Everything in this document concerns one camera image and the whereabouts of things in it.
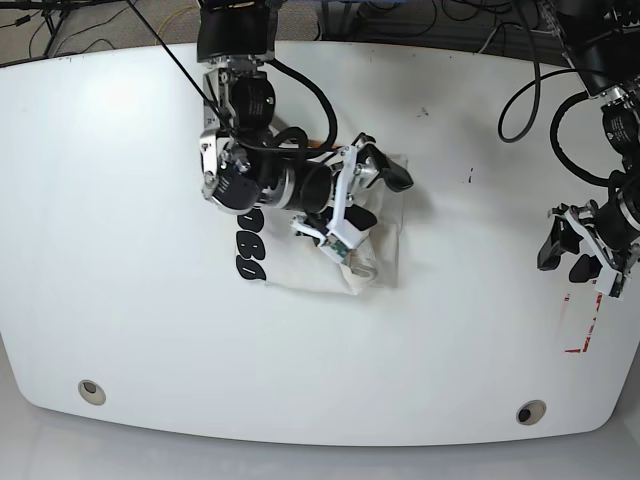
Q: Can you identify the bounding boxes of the yellow cable on floor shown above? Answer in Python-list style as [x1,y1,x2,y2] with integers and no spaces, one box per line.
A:
[153,4,201,46]

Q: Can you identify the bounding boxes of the image-left gripper white bracket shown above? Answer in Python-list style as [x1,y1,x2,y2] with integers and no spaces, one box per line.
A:
[291,132,414,263]

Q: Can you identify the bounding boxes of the table cable grommet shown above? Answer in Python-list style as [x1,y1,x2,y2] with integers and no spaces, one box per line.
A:
[78,380,106,406]
[516,400,547,426]

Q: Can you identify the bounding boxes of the left table cable grommet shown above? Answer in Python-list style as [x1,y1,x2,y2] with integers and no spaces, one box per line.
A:
[78,380,106,406]

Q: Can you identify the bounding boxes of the white printed t-shirt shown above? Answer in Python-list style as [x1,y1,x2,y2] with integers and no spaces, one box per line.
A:
[233,142,412,297]

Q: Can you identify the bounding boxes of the black tripod stand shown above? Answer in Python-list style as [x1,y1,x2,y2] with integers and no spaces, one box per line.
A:
[1,0,78,60]

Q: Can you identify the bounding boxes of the image-right gripper white bracket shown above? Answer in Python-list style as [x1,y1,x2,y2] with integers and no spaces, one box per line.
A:
[537,199,639,299]

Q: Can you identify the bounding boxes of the image-left arm black cable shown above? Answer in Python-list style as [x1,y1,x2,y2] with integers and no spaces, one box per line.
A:
[124,0,339,156]

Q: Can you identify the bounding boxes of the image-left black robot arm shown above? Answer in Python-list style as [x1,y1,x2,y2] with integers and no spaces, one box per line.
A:
[196,1,414,263]

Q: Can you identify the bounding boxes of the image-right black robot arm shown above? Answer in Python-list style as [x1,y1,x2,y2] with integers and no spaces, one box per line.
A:
[537,1,639,298]

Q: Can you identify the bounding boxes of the red tape rectangle marking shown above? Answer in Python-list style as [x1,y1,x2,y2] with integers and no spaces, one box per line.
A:
[557,289,603,354]

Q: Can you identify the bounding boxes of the right table cable grommet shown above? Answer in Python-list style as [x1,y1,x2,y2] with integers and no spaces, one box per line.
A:
[516,400,547,426]

